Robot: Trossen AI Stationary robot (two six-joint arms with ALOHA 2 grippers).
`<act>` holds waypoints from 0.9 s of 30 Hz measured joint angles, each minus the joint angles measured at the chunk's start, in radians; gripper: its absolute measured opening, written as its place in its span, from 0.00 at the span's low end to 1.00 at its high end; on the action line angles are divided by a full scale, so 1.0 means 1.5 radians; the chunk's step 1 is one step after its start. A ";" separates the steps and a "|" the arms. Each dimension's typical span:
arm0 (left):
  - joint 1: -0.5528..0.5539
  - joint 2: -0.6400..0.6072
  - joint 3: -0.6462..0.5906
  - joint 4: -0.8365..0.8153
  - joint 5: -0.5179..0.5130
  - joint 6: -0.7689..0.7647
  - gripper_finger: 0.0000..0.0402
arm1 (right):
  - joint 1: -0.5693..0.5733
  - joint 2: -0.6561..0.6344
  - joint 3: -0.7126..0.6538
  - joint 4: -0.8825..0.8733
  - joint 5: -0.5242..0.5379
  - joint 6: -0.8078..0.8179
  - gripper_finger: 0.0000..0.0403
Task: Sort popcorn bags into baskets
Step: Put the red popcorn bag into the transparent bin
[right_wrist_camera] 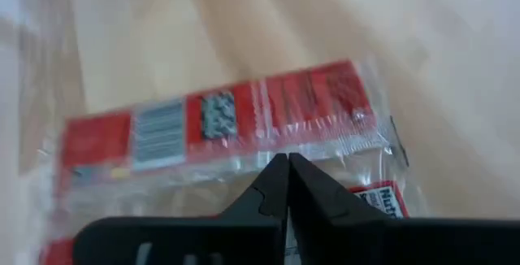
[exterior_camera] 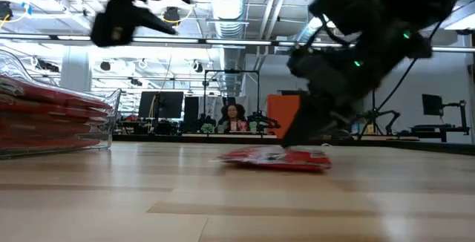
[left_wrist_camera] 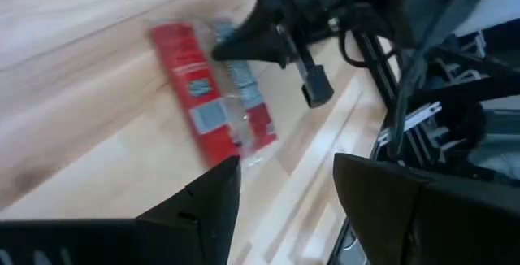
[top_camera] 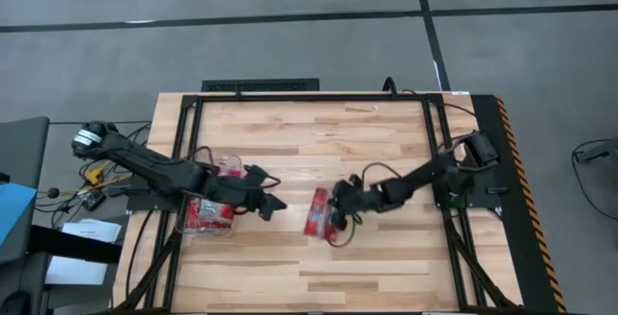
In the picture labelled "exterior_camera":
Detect white column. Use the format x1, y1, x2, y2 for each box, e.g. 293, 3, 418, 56
60, 47, 93, 93

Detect person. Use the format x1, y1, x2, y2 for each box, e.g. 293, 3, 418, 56
217, 103, 249, 134

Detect narrow black monitor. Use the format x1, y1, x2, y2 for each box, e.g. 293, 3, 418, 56
183, 96, 200, 124

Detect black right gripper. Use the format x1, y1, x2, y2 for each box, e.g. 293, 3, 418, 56
281, 30, 433, 149

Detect red popcorn bag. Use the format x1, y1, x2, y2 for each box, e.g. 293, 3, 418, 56
0, 137, 102, 151
0, 74, 113, 111
216, 145, 333, 172
0, 102, 109, 121
0, 117, 96, 138

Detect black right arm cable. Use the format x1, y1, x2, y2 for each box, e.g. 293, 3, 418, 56
373, 58, 421, 113

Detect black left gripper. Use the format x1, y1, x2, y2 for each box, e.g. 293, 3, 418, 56
91, 0, 192, 48

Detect silver ventilation duct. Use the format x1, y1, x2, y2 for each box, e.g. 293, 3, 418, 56
206, 0, 249, 94

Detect black aluminium table frame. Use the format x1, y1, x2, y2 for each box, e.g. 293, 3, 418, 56
112, 133, 475, 157

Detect wide black monitor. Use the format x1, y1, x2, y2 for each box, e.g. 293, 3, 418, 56
138, 91, 185, 120

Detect black monitor on arm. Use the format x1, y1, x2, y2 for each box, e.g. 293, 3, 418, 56
422, 93, 468, 124

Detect clear plastic basket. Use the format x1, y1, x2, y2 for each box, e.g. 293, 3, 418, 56
0, 48, 122, 160

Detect black stand frame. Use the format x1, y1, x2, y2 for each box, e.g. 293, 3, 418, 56
203, 69, 261, 124

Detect orange panel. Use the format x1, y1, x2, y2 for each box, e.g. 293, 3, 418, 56
266, 94, 301, 140

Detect overhead light bar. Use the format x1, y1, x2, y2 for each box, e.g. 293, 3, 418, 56
0, 32, 475, 53

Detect black desk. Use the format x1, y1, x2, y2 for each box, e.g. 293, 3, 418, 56
410, 122, 471, 143

